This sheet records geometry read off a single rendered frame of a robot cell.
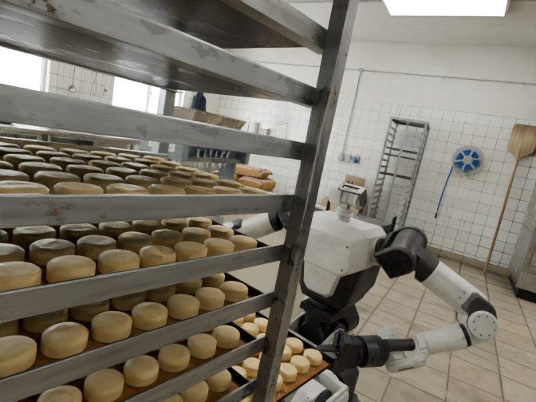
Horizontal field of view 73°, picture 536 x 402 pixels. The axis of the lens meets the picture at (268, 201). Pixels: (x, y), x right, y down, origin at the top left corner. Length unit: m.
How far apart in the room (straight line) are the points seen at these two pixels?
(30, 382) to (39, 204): 0.18
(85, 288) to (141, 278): 0.06
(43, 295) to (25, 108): 0.18
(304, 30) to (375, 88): 5.60
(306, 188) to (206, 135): 0.22
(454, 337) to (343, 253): 0.39
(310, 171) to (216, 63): 0.24
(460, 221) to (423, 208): 0.52
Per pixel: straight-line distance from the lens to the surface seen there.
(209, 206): 0.49
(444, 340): 1.23
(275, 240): 1.97
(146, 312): 0.56
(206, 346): 0.67
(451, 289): 1.20
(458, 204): 5.88
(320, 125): 0.60
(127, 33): 0.40
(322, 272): 1.24
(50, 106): 0.37
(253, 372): 0.95
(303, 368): 1.00
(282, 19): 0.55
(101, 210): 0.41
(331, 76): 0.61
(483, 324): 1.21
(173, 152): 2.09
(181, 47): 0.43
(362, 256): 1.18
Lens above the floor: 1.24
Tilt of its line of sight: 10 degrees down
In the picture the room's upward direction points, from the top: 11 degrees clockwise
